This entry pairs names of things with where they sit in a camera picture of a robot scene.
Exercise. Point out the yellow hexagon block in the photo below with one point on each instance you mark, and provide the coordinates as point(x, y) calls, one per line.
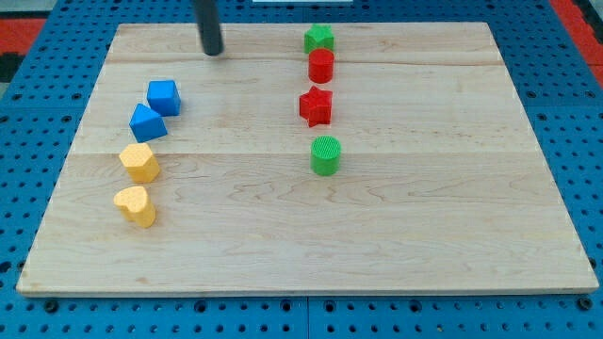
point(140, 162)

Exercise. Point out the green star block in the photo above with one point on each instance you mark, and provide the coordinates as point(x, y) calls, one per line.
point(318, 36)

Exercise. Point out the red cylinder block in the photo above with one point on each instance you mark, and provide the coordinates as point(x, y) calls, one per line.
point(321, 65)

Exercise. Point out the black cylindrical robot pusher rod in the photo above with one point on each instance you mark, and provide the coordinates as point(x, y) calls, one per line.
point(208, 23)

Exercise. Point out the blue triangular prism block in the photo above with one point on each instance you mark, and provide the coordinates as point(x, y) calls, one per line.
point(146, 124)

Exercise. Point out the light wooden board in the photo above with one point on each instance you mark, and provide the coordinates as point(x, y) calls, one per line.
point(442, 187)

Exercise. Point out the red star block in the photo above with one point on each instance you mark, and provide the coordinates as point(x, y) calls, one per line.
point(316, 106)

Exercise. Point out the yellow heart block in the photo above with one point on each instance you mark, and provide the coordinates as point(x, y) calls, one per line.
point(136, 206)

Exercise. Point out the green cylinder block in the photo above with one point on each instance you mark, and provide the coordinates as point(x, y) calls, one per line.
point(325, 155)

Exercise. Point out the blue cube block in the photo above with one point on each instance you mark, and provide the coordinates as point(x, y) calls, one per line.
point(163, 97)

